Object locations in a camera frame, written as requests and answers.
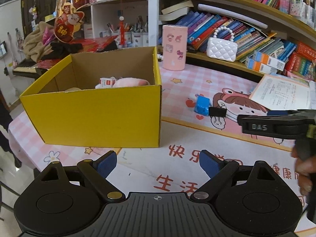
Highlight black plush cloth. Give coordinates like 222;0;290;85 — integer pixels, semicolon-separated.
41;42;83;60

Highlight red dictionary books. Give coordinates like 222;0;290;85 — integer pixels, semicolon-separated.
283;41;315;81

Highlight beige blanket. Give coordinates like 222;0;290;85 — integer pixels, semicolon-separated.
23;22;54;63

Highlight orange blue medicine box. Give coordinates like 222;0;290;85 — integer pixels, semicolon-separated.
245;57;277;74
254;51;285;71

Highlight orange blue medicine box upper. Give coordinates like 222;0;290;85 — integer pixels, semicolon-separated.
254;51;285;71

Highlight open workbook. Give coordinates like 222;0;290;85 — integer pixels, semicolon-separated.
250;74;312;110

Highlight large pink plush pig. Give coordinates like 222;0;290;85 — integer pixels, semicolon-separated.
95;78;150;89

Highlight person's right hand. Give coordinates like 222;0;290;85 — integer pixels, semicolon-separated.
291;146;316;196

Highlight red fortune god decoration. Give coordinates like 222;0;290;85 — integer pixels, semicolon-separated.
54;0;89;43

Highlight white quilted pearl purse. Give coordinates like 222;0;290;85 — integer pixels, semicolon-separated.
206;27;238;62

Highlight electric keyboard piano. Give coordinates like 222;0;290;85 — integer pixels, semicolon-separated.
12;59;51;80

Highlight pink checkered table mat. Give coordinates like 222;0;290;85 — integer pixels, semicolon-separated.
7;61;316;232

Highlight black binder clip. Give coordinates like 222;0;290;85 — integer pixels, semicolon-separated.
209;106;227;126

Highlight pink cylindrical pen holder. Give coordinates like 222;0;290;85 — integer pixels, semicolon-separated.
162;25;188;71

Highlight white staples box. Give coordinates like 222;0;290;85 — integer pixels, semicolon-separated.
99;76;116;88

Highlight yellow cardboard box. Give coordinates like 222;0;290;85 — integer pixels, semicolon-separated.
20;47;162;148

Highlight blue toy block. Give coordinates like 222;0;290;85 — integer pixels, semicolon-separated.
194;95;211;116

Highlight red hanging tassel ornament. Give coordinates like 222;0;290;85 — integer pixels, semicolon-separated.
119;16;125;47

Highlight orange blue medicine box lower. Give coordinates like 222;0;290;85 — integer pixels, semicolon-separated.
245;57;277;74

